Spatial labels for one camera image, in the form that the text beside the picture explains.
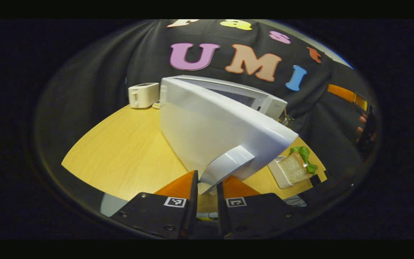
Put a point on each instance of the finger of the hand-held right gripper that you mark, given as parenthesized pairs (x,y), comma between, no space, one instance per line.
(347,95)

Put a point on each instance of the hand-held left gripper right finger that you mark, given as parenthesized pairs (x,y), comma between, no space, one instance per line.
(221,212)

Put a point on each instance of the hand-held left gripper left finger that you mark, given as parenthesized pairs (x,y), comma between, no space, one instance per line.
(192,208)

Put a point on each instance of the white square plate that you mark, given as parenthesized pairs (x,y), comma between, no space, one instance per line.
(278,176)

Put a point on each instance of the white bread slice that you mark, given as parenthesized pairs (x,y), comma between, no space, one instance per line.
(295,169)

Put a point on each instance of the white microwave oven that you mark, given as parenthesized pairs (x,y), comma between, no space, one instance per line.
(199,122)

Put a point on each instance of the white condiment tray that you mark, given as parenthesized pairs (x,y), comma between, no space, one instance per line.
(156,105)

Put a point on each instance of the white toaster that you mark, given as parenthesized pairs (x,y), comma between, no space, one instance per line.
(143,95)

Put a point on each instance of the black backdrop cloth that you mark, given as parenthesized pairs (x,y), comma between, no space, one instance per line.
(92,79)

